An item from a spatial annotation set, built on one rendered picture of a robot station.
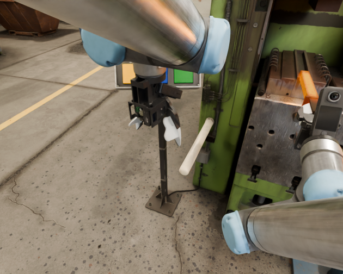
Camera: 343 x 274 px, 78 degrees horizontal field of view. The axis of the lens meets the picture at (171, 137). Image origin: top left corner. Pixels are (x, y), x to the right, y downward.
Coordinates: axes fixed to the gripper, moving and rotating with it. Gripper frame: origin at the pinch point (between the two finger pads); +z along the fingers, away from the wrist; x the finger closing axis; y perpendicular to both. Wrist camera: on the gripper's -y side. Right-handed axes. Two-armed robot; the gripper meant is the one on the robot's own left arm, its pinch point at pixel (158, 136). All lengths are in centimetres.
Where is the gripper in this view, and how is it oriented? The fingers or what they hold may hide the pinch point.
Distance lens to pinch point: 62.7
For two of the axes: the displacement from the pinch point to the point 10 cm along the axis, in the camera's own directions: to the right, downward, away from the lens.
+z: 0.0, 7.9, 6.1
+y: -5.3, 5.2, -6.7
